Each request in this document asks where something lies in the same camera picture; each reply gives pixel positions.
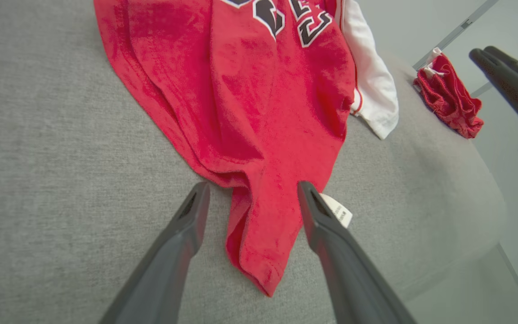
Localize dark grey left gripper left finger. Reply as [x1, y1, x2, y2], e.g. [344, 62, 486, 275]
[99, 182, 211, 324]

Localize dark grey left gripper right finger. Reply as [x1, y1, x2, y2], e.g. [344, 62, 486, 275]
[297, 181, 417, 324]

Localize red shorts with white trim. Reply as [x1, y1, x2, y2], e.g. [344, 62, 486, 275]
[413, 47, 484, 139]

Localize red and white jersey shirt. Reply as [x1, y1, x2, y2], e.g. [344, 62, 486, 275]
[94, 0, 399, 297]

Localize grey partition post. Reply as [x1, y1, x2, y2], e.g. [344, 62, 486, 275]
[412, 0, 500, 70]

